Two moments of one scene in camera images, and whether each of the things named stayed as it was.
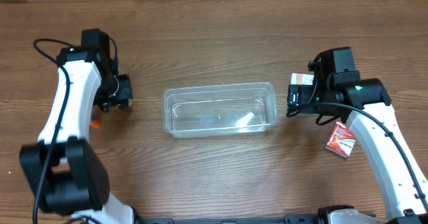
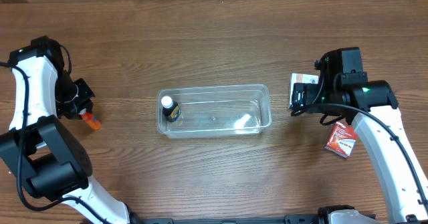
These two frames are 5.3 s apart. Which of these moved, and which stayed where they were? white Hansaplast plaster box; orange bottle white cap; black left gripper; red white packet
Moved: black left gripper
Stayed: white Hansaplast plaster box; orange bottle white cap; red white packet
